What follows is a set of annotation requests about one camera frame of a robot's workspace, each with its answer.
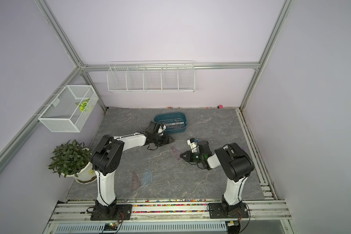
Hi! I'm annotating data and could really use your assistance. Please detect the circuit board left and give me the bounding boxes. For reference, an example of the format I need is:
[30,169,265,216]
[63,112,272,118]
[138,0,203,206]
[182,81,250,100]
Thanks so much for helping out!
[103,223,118,232]

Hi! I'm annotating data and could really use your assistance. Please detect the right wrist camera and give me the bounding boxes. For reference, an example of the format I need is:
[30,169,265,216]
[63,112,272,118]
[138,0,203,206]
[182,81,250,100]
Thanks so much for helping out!
[187,138,198,153]

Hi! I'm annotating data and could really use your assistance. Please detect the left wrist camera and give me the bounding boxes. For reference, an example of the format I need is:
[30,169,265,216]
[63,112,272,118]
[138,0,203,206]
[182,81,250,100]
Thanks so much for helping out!
[145,121,166,136]

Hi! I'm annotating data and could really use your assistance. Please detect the circuit board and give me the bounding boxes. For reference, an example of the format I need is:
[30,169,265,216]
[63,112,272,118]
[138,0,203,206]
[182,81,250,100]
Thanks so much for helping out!
[225,220,241,234]
[103,223,118,232]

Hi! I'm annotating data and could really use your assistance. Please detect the blue protractor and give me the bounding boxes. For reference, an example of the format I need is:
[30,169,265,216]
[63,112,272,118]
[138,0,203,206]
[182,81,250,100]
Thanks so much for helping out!
[141,169,153,187]

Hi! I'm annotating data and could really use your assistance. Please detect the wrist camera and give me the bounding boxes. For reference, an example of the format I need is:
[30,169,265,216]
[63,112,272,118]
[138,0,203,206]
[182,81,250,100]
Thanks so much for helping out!
[145,121,166,136]
[187,138,198,153]

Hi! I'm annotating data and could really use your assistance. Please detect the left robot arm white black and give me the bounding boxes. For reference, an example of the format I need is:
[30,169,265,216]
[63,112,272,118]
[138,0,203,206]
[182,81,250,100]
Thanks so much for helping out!
[90,133,174,208]

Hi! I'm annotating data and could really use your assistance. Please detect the white wire wall shelf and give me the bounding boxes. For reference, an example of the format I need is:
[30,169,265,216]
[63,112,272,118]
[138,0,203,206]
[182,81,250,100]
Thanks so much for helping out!
[107,60,196,93]

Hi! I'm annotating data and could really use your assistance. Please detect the teal plastic storage box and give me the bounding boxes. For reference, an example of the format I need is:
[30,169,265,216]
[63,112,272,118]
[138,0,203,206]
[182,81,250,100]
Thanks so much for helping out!
[154,112,187,134]

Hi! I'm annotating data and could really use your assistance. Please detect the clear straight ruler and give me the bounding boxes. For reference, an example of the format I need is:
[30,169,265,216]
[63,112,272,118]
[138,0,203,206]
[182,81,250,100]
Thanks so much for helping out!
[165,123,185,129]

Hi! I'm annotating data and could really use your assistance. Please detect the circuit board right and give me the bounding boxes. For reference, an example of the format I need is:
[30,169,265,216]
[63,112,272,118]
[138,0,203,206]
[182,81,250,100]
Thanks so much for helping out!
[225,220,241,234]

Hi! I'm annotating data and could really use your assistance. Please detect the white mesh basket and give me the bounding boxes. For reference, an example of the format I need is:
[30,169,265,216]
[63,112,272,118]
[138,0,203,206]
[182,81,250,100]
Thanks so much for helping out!
[38,85,98,133]

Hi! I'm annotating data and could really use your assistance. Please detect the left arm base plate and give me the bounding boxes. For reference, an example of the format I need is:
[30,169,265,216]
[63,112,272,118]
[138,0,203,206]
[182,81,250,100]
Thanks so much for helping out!
[90,203,132,221]

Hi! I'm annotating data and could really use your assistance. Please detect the pink triangle ruler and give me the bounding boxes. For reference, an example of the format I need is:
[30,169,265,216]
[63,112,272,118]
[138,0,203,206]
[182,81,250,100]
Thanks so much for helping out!
[171,146,181,161]

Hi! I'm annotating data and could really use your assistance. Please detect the potted green plant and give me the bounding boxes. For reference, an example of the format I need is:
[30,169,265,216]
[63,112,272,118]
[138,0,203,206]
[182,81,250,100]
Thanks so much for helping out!
[48,140,97,184]

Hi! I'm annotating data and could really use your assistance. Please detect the white vent grille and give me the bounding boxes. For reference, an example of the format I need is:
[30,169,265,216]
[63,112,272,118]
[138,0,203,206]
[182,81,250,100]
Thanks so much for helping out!
[54,222,227,234]

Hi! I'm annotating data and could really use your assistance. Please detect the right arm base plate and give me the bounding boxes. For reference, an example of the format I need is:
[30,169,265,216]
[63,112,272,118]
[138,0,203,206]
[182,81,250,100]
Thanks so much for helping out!
[207,202,250,219]

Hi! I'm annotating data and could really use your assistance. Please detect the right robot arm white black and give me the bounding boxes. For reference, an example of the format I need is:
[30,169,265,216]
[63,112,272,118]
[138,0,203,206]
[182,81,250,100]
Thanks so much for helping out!
[179,140,255,212]

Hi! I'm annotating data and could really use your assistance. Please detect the green leaf toy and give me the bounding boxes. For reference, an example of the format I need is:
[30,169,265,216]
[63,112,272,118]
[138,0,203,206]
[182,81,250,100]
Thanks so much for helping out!
[76,99,91,113]

